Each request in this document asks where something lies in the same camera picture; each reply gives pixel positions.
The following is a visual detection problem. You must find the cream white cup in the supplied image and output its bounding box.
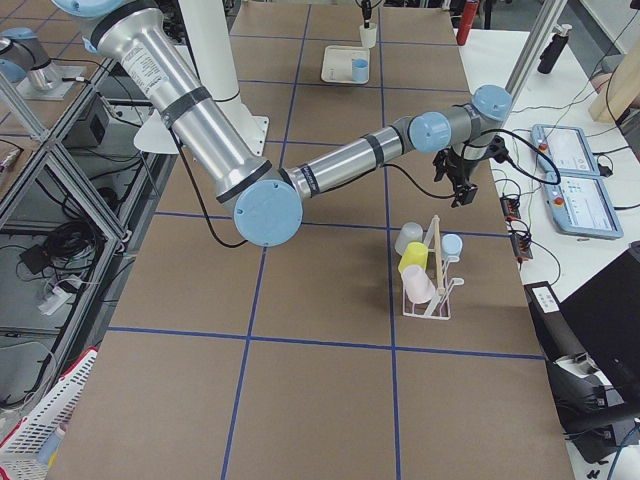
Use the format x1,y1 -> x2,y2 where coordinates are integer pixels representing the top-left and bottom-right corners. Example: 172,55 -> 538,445
359,22 -> 377,49

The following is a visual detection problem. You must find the cream plastic tray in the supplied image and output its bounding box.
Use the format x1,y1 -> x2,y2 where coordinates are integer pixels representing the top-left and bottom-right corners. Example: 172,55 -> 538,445
320,45 -> 370,85

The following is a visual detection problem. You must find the red cylinder bottle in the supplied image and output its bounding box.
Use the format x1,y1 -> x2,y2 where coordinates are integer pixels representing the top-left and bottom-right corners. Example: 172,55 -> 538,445
456,0 -> 479,46

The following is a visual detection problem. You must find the blue cup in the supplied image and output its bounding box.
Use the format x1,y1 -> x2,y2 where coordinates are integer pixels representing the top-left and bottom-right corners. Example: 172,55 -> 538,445
441,233 -> 464,262
351,58 -> 369,84

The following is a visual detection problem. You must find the yellow plastic cup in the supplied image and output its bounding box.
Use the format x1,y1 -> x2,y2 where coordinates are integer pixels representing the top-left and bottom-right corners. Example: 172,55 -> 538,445
398,241 -> 429,273

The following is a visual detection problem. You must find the aluminium frame post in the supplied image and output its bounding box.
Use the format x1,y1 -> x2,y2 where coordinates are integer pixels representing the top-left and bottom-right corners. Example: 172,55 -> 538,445
505,0 -> 567,103

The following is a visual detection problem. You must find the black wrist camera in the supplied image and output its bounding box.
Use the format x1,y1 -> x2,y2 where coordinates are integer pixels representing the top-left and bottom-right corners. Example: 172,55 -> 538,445
487,135 -> 509,163

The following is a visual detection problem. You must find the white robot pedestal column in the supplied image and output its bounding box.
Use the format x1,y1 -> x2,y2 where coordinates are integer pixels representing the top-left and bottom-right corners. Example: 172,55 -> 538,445
121,1 -> 271,177

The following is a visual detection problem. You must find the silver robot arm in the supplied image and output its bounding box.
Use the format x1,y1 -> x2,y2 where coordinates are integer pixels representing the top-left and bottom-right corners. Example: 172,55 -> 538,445
56,1 -> 513,247

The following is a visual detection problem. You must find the black bottle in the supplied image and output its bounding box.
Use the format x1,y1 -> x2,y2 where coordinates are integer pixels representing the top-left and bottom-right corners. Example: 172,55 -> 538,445
537,24 -> 572,74

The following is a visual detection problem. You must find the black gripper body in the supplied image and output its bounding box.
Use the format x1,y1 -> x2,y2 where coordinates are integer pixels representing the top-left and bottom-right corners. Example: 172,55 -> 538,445
433,147 -> 478,193
360,0 -> 372,18

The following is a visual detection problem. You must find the white wire cup rack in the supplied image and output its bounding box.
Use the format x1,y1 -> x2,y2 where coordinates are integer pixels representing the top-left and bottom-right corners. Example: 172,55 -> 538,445
399,215 -> 464,321

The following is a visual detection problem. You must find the pink plastic cup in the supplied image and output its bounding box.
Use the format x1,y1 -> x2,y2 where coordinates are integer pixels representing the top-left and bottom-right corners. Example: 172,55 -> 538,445
401,264 -> 436,304

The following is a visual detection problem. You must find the white plastic basket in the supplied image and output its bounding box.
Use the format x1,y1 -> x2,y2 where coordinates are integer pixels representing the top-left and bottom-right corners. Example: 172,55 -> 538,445
1,347 -> 98,479

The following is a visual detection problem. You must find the upper blue teach pendant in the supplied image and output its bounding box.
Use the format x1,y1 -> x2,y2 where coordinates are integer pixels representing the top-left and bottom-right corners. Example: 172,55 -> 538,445
531,124 -> 599,175

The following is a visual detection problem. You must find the black camera cable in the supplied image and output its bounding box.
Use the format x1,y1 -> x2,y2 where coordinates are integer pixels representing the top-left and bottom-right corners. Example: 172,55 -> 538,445
462,128 -> 564,186

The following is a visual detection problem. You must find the blue teach pendant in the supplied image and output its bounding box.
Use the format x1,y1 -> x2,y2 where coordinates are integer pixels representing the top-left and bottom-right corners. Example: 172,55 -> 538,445
543,172 -> 624,239
531,124 -> 599,175

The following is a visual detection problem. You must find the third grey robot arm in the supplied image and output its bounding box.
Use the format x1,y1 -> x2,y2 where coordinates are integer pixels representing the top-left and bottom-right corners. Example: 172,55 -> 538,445
1,27 -> 85,101

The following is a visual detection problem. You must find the lower blue teach pendant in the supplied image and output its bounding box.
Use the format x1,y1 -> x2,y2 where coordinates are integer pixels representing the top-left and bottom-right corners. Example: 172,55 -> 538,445
543,172 -> 624,239

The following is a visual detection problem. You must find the grey white cup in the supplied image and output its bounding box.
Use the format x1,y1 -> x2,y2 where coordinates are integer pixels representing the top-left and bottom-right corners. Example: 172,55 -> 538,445
394,222 -> 423,255

